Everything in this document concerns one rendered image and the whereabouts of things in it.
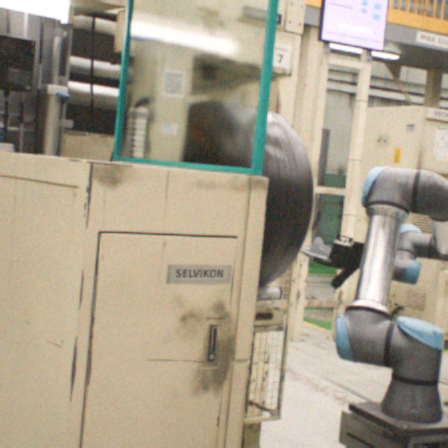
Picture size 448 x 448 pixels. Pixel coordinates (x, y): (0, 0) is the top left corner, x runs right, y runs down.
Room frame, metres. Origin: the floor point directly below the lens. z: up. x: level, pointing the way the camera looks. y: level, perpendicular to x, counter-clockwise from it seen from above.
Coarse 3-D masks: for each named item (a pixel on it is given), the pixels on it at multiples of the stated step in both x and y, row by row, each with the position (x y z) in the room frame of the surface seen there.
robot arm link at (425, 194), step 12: (420, 180) 2.25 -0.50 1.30; (432, 180) 2.25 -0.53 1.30; (444, 180) 2.28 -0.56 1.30; (420, 192) 2.25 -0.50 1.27; (432, 192) 2.24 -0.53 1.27; (444, 192) 2.25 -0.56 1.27; (420, 204) 2.25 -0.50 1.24; (432, 204) 2.25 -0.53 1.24; (444, 204) 2.26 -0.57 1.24; (432, 216) 2.31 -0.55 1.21; (444, 216) 2.30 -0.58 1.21; (432, 228) 2.45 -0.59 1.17; (444, 228) 2.39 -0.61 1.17; (432, 240) 2.60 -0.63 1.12; (444, 240) 2.47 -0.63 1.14; (432, 252) 2.60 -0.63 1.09; (444, 252) 2.55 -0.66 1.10
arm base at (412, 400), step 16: (400, 384) 2.08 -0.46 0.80; (416, 384) 2.06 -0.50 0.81; (432, 384) 2.07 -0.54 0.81; (384, 400) 2.10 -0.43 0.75; (400, 400) 2.06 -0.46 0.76; (416, 400) 2.05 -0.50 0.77; (432, 400) 2.06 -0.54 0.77; (400, 416) 2.05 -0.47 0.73; (416, 416) 2.04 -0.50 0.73; (432, 416) 2.05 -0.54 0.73
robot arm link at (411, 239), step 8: (408, 224) 2.67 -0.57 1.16; (400, 232) 2.65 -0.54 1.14; (408, 232) 2.64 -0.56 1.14; (416, 232) 2.65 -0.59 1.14; (400, 240) 2.63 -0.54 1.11; (408, 240) 2.63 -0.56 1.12; (416, 240) 2.62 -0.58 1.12; (424, 240) 2.61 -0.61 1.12; (400, 248) 2.61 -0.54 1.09; (408, 248) 2.61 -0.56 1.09; (416, 248) 2.61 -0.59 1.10; (424, 248) 2.61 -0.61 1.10; (416, 256) 2.63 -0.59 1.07; (424, 256) 2.62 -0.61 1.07
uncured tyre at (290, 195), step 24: (288, 144) 2.60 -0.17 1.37; (192, 168) 3.01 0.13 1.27; (264, 168) 2.49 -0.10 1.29; (288, 168) 2.55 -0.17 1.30; (288, 192) 2.54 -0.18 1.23; (312, 192) 2.61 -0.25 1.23; (288, 216) 2.54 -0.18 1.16; (264, 240) 2.51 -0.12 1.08; (288, 240) 2.57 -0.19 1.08; (264, 264) 2.58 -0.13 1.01; (288, 264) 2.64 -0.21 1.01
